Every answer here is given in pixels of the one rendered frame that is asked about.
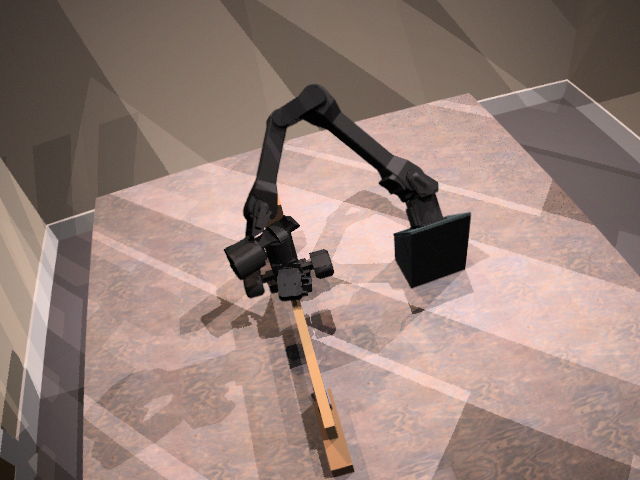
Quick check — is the long brown wooden rail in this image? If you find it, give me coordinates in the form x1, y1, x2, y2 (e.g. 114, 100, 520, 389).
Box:
291, 300, 338, 440

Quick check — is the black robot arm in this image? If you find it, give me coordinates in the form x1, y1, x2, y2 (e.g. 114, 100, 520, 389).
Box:
224, 84, 447, 302

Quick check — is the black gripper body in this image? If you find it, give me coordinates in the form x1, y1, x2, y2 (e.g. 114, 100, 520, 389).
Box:
243, 249, 334, 299

